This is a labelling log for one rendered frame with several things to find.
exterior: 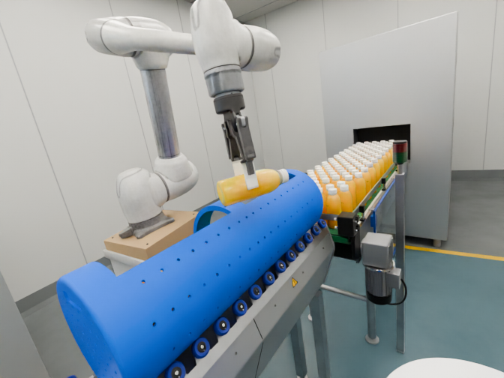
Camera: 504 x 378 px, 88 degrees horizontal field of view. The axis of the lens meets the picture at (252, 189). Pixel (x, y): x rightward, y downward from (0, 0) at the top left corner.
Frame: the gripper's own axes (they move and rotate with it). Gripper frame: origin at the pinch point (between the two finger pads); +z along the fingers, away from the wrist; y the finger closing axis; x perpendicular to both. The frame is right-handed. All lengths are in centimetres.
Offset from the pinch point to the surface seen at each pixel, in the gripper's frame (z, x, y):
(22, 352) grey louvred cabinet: 85, 117, 118
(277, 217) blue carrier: 17.1, -10.7, 8.7
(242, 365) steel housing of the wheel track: 49, 14, -4
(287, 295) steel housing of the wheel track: 46.1, -9.2, 9.9
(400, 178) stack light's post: 26, -88, 25
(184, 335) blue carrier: 27.0, 25.0, -11.8
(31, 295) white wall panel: 97, 158, 243
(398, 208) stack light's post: 41, -87, 27
